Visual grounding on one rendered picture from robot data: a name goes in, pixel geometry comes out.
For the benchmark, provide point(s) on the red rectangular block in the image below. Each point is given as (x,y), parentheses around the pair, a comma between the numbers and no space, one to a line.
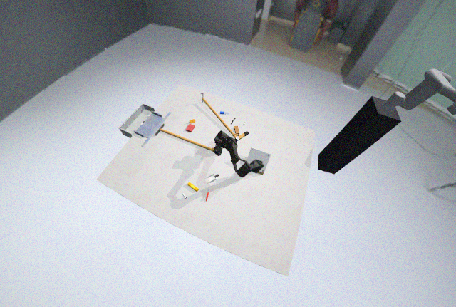
(190,128)

